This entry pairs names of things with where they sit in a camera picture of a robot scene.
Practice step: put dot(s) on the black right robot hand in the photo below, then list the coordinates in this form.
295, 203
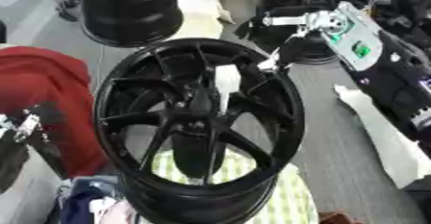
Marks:
296, 46

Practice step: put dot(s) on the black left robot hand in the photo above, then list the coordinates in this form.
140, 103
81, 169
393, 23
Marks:
49, 151

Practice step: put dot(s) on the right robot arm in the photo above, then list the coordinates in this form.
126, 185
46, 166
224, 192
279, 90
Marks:
393, 74

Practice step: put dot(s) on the white pin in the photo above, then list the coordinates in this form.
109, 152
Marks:
227, 82

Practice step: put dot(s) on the black spoked wheel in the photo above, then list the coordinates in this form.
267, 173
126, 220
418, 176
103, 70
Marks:
263, 157

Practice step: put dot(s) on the black wheel rim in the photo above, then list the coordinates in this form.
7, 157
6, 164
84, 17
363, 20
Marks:
132, 16

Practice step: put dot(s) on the blue clothing pile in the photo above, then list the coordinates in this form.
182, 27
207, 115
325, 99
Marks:
78, 202

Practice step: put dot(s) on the red fabric bundle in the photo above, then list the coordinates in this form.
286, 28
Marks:
45, 77

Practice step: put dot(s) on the white paper bag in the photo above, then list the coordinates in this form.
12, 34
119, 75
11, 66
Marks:
199, 13

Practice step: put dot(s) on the white paper sheet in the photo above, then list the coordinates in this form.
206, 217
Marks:
387, 138

